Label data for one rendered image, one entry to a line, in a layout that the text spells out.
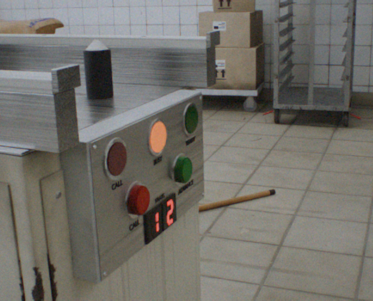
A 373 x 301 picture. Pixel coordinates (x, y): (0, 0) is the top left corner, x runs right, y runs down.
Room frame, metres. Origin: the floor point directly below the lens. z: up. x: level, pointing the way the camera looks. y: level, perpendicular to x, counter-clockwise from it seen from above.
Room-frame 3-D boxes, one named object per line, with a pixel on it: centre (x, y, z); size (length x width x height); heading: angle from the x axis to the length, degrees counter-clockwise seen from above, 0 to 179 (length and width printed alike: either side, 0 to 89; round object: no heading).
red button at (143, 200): (0.54, 0.05, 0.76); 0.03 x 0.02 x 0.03; 153
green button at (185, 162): (0.63, 0.00, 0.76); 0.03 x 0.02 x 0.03; 153
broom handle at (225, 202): (2.21, 0.12, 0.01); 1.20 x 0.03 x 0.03; 116
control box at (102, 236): (0.59, 0.04, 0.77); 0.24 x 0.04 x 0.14; 153
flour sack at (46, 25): (4.65, 1.31, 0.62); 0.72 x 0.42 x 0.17; 75
